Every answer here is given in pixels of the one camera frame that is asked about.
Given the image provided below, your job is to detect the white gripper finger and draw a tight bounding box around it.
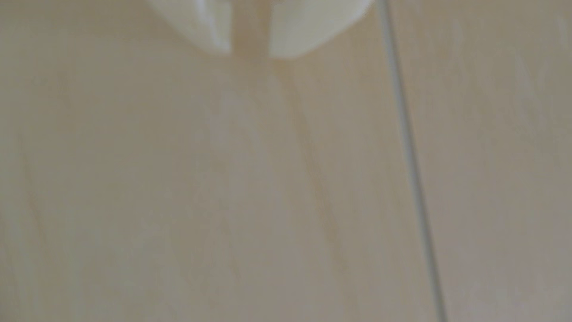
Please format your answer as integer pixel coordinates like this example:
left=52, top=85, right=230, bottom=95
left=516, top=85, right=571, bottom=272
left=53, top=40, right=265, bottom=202
left=268, top=0, right=375, bottom=60
left=144, top=0, right=233, bottom=55

